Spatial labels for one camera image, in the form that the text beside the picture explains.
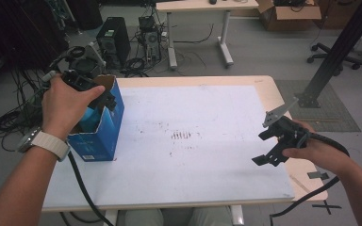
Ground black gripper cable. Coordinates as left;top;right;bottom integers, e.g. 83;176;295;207
269;131;351;226
67;150;115;226

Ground blue cardboard box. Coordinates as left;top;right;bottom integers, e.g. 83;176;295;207
67;73;126;163

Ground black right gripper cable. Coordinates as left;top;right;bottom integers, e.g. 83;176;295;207
269;131;351;226

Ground small open computer case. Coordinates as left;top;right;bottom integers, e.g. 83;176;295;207
138;15;163;65

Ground brown cardboard box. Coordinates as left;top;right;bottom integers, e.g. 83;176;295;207
256;0;322;32

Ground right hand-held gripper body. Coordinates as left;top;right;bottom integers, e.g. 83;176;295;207
262;97;311;151

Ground white table sheet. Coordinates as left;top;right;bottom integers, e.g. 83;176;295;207
41;84;295;210

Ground grey floor mat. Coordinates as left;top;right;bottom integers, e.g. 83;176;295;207
274;79;362;133

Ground wristwatch with white strap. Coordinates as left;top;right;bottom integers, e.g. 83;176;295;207
16;126;72;163

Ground black tape cross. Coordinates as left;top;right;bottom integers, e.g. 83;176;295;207
311;200;343;217

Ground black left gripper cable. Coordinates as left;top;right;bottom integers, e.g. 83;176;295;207
67;150;115;226

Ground person's right hand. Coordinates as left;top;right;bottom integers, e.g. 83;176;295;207
281;119;352;179

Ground grey tape piece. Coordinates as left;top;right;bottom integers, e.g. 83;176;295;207
306;170;331;182

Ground black computer tower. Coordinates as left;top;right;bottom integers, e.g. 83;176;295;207
95;16;132;70

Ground coiled black cable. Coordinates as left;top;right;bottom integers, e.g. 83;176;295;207
65;45;87;60

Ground person's left hand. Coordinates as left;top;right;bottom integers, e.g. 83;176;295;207
41;73;107;141

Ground black metal stand post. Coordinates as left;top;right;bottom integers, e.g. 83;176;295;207
294;0;362;109

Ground light wooden desk white legs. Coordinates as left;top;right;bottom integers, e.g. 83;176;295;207
155;0;260;71

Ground white table leg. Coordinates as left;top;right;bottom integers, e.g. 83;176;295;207
229;204;246;226

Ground black floor cable bundle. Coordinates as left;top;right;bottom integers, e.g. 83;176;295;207
0;67;56;153

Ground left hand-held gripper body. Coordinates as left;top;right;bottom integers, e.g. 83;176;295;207
48;42;107;92

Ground black office chair base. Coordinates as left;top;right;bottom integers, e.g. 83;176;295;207
305;41;362;77

